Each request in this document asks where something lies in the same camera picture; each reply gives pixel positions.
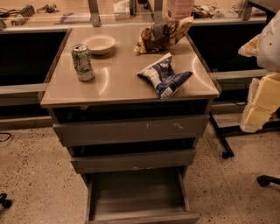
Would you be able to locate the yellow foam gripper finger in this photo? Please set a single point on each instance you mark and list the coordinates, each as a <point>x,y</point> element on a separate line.
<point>263,102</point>
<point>250,49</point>

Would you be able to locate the blue chip bag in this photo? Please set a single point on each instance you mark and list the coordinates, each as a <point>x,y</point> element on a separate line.
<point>163,78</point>

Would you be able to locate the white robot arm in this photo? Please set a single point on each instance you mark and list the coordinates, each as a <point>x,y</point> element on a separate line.
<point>268,56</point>

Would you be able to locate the brown chip bag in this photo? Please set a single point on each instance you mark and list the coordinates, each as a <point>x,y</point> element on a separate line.
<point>162,35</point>

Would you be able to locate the grey drawer cabinet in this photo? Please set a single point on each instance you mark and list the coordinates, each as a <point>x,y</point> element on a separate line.
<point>117,93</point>

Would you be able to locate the bottom drawer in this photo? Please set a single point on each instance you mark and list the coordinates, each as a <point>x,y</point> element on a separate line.
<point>155,196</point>

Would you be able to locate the drawer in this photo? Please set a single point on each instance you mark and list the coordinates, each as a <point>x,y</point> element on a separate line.
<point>130,130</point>
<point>133,161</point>
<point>155,196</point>

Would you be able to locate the middle drawer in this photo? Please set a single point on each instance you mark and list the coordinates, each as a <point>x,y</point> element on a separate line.
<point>133,161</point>

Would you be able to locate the top drawer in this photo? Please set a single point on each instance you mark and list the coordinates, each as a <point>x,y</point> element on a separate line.
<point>130,130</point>

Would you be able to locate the black chair caster right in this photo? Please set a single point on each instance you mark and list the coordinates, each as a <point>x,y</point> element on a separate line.
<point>265,180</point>

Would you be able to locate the black chair caster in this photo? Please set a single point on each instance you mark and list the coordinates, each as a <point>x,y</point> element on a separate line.
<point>6,203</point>
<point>265,180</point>

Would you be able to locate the pink stacked container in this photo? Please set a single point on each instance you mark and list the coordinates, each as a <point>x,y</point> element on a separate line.
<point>178,9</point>

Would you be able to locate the white tissue box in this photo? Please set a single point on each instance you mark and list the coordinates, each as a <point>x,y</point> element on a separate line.
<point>122,9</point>

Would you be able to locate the white bowl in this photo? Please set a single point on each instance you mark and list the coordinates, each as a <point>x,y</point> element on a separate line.
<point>99,44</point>

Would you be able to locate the green white soda can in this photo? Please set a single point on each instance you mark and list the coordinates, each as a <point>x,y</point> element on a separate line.
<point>82,62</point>

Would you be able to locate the black chair caster left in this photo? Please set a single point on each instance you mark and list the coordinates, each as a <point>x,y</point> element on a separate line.
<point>6,203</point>

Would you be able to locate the black table leg frame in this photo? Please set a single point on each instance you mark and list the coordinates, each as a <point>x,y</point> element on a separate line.
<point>231,131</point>

